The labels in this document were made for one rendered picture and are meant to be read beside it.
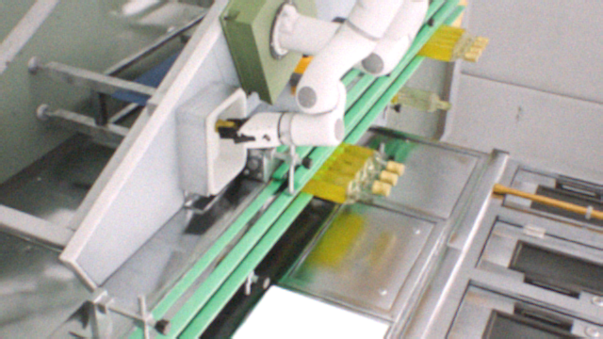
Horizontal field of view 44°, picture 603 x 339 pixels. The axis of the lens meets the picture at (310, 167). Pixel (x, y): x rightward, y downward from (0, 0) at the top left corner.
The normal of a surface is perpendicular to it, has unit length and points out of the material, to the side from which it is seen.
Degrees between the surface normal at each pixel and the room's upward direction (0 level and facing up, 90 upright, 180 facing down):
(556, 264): 90
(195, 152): 90
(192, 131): 90
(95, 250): 0
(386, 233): 90
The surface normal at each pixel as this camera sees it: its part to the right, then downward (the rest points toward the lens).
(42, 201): 0.04, -0.84
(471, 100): -0.41, 0.48
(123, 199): 0.91, 0.26
